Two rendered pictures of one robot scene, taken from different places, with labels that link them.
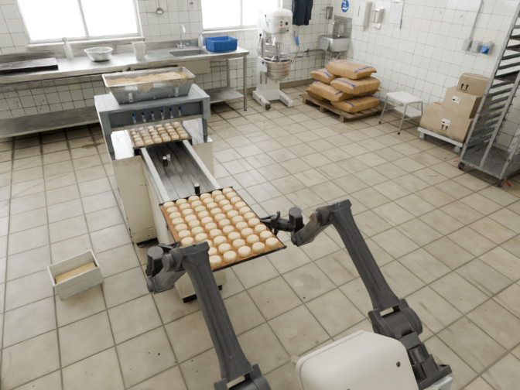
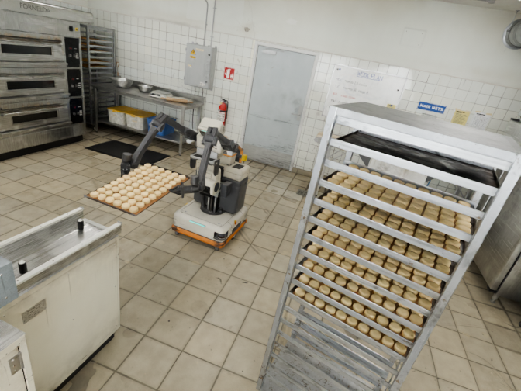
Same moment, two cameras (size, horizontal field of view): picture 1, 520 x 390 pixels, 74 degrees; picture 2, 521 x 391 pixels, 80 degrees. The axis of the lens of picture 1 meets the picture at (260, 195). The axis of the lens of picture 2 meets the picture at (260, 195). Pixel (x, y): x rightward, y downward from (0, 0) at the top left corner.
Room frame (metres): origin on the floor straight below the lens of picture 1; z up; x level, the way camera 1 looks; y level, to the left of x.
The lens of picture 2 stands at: (2.10, 2.12, 1.96)
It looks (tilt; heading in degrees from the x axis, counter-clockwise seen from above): 25 degrees down; 223
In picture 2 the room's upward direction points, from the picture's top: 11 degrees clockwise
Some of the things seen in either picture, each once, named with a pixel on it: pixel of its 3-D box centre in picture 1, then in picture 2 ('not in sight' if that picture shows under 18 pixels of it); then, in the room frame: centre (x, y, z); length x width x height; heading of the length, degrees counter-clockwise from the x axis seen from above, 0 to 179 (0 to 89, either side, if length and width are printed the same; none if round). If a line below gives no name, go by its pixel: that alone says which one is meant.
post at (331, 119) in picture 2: not in sight; (288, 278); (1.03, 1.43, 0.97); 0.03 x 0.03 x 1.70; 15
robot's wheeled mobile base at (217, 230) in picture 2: not in sight; (212, 218); (0.16, -0.32, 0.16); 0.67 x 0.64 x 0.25; 26
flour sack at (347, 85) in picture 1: (357, 83); not in sight; (5.21, -1.41, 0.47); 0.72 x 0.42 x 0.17; 125
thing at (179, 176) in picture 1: (183, 220); (49, 312); (1.89, 0.53, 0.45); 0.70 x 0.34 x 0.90; 27
